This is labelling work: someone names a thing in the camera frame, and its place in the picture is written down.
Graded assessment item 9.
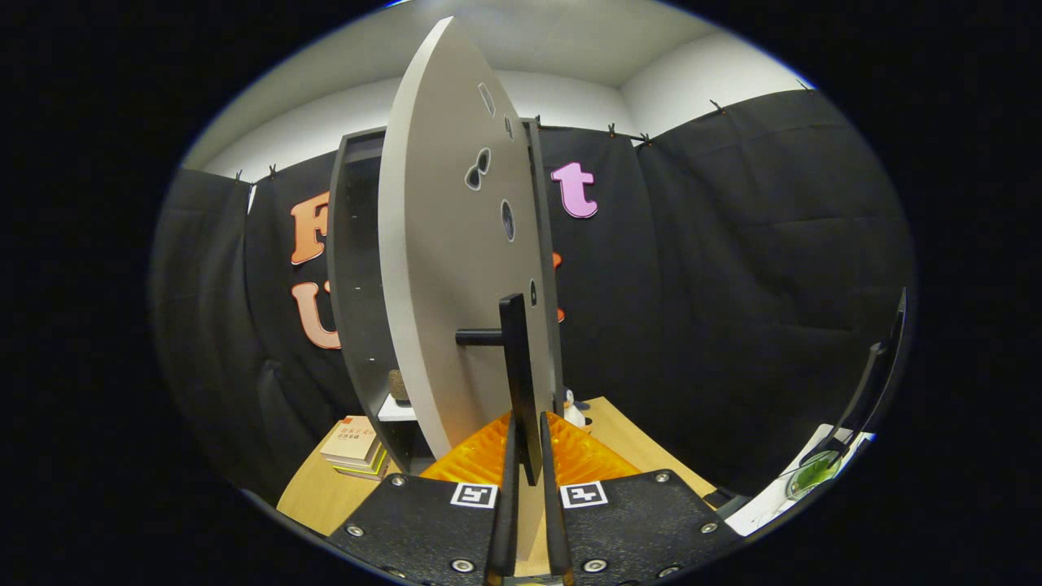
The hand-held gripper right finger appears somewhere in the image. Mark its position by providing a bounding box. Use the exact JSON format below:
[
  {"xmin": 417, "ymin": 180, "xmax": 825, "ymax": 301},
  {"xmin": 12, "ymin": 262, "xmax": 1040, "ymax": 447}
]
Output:
[{"xmin": 539, "ymin": 411, "xmax": 743, "ymax": 586}]

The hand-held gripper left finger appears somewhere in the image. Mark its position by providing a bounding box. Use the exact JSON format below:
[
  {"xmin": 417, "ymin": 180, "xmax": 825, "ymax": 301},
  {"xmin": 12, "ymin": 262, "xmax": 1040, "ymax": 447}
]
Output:
[{"xmin": 326, "ymin": 411, "xmax": 519, "ymax": 586}]

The black door handle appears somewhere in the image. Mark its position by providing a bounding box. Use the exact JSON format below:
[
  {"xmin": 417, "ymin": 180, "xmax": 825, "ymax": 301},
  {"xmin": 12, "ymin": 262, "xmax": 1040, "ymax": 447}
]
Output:
[{"xmin": 456, "ymin": 293, "xmax": 542, "ymax": 487}]

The dark grey shoe cabinet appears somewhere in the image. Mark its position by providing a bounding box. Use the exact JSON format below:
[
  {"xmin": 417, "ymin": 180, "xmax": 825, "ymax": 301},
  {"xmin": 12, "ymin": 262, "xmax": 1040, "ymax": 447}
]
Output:
[{"xmin": 326, "ymin": 118, "xmax": 567, "ymax": 477}]

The small penguin figure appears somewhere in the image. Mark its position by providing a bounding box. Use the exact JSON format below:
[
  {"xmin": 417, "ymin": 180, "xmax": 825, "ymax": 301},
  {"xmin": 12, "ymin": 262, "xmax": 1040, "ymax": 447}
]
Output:
[{"xmin": 562, "ymin": 388, "xmax": 593, "ymax": 431}]

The yellow-edged book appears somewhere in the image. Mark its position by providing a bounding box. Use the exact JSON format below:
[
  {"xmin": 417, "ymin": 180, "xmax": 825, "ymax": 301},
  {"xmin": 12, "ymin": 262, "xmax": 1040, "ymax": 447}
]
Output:
[{"xmin": 330, "ymin": 446, "xmax": 390, "ymax": 479}]

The beige book red label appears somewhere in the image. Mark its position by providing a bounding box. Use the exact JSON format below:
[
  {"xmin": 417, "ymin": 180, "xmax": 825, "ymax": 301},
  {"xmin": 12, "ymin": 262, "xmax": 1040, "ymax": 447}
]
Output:
[{"xmin": 320, "ymin": 416, "xmax": 379, "ymax": 466}]

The white side table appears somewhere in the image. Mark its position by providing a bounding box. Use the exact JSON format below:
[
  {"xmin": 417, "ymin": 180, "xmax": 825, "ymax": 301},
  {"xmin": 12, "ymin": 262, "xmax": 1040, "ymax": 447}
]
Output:
[{"xmin": 725, "ymin": 423, "xmax": 876, "ymax": 536}]

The green-filled glass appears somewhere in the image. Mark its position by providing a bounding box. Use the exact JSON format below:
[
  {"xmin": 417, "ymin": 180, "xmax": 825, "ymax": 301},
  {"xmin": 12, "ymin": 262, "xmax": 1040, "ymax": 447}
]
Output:
[{"xmin": 786, "ymin": 450, "xmax": 843, "ymax": 500}]

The black backdrop cloth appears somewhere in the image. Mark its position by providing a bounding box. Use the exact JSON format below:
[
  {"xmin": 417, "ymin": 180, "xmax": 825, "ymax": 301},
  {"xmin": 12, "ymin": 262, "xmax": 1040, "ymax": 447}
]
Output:
[{"xmin": 151, "ymin": 88, "xmax": 917, "ymax": 505}]

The black metal stand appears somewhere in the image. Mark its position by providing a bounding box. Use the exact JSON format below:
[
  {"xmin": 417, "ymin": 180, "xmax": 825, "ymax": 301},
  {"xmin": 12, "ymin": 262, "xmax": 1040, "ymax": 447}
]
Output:
[{"xmin": 814, "ymin": 289, "xmax": 908, "ymax": 469}]

